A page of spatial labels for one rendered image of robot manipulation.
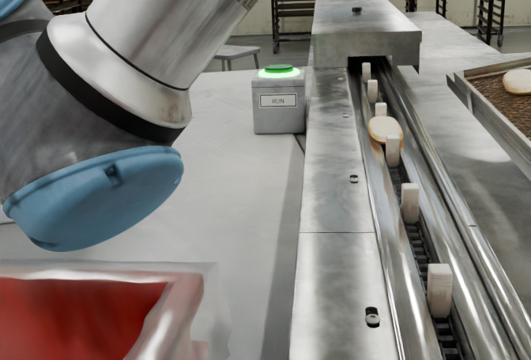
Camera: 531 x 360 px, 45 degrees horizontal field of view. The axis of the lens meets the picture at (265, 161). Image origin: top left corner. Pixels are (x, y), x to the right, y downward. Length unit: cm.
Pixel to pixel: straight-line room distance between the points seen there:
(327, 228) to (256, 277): 7
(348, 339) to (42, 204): 21
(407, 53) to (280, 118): 32
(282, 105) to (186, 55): 44
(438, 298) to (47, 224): 25
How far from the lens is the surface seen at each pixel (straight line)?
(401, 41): 108
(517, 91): 74
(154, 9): 40
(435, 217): 53
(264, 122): 85
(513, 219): 61
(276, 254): 53
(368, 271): 42
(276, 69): 85
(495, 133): 66
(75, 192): 41
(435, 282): 40
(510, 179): 71
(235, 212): 61
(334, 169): 59
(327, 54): 108
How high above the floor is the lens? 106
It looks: 19 degrees down
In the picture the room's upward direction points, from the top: 3 degrees counter-clockwise
